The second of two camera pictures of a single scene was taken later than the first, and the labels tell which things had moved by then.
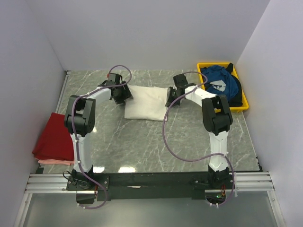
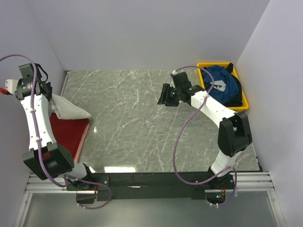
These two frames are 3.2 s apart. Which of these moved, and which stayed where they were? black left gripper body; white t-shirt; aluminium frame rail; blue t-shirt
Moved: white t-shirt; black left gripper body
Stayed: blue t-shirt; aluminium frame rail
